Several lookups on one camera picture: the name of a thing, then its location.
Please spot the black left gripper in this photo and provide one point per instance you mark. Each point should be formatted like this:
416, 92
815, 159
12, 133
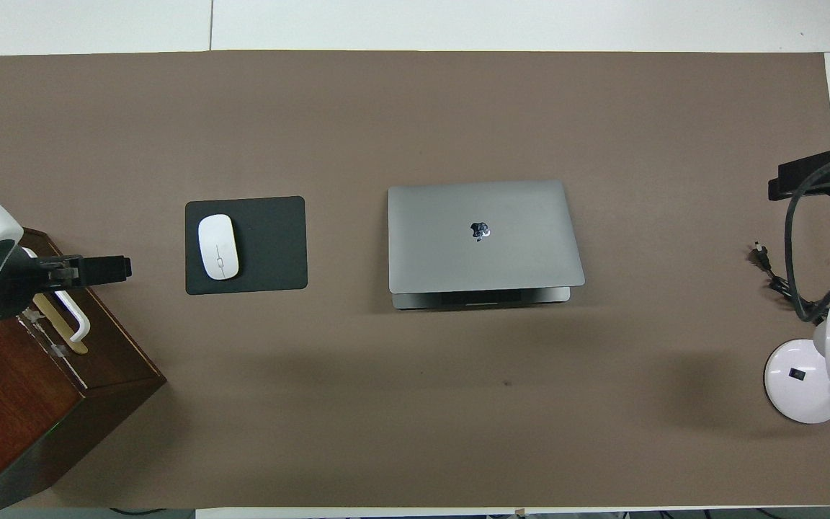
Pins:
47, 274

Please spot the grey aluminium laptop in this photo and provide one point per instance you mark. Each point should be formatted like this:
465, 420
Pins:
483, 245

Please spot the white computer mouse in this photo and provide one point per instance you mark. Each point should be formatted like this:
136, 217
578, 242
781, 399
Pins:
217, 246

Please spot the black mouse pad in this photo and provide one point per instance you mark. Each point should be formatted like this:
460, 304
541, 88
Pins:
271, 245

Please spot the dark brown wooden box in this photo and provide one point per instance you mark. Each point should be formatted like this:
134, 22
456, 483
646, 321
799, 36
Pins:
11, 411

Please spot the white desk lamp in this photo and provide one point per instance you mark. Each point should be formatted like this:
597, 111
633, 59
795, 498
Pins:
797, 382

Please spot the brown table mat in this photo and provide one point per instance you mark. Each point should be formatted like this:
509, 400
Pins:
415, 418

